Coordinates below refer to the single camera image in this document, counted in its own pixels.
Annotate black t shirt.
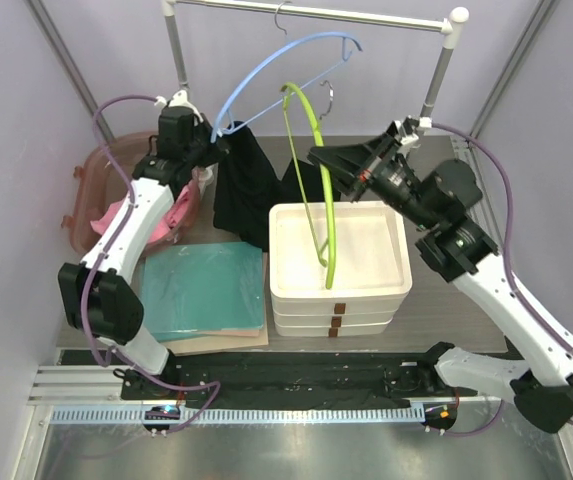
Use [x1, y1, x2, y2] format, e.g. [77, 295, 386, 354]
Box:
[213, 123, 324, 252]

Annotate beige board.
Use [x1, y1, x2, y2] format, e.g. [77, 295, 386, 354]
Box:
[155, 243, 268, 354]

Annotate white tray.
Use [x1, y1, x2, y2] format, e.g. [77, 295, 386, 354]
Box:
[272, 296, 405, 327]
[274, 318, 393, 338]
[269, 201, 412, 302]

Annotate white cable duct strip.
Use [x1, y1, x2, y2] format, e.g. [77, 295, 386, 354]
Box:
[50, 404, 425, 426]

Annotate lime green clothes hanger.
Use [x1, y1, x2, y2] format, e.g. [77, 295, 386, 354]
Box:
[279, 79, 338, 291]

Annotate teal folder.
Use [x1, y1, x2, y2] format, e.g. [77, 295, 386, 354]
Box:
[140, 242, 265, 341]

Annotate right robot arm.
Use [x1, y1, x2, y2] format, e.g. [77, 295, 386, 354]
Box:
[308, 130, 573, 433]

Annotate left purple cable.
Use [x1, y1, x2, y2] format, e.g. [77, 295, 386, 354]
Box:
[80, 93, 222, 434]

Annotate pink t shirt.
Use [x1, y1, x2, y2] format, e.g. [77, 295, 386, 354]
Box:
[90, 184, 193, 245]

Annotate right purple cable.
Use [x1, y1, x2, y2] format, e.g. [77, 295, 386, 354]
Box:
[428, 122, 573, 437]

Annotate white metal clothes rack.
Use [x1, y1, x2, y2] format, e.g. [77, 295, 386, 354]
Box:
[160, 1, 470, 137]

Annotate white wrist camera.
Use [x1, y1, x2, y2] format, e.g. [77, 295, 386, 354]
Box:
[390, 116, 432, 155]
[154, 89, 204, 123]

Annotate pink folder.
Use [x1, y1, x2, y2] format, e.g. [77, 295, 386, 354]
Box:
[186, 326, 263, 338]

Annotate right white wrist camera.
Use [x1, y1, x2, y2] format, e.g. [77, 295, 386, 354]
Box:
[390, 116, 432, 155]

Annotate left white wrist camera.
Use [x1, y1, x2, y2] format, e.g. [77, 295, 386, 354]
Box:
[154, 89, 204, 123]

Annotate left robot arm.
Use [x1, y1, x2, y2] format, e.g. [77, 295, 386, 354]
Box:
[58, 100, 226, 399]

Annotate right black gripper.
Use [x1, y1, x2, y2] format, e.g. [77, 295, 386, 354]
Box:
[308, 132, 439, 231]

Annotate middle white tray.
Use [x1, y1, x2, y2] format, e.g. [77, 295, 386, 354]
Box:
[272, 296, 405, 327]

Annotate top white tray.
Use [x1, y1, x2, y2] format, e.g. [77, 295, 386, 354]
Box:
[269, 201, 412, 302]

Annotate pink translucent plastic basket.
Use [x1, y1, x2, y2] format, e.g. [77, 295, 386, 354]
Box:
[62, 131, 201, 256]

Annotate bottom white tray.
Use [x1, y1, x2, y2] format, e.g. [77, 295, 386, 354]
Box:
[274, 318, 393, 338]

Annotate purple cable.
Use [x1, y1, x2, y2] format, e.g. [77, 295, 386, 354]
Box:
[80, 93, 222, 434]
[428, 122, 573, 437]

